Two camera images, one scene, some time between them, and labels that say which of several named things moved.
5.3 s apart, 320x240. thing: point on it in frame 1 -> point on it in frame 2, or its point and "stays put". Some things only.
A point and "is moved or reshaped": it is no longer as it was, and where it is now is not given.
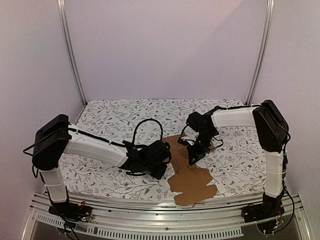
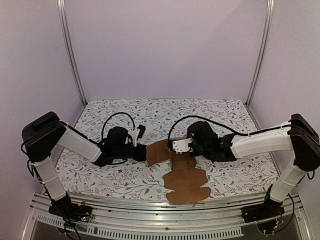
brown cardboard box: x=189 y=185 is moved or reshaped
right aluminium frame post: x=265 y=51 stays put
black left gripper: x=159 y=174 -> x=141 y=156
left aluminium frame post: x=62 y=13 stays put
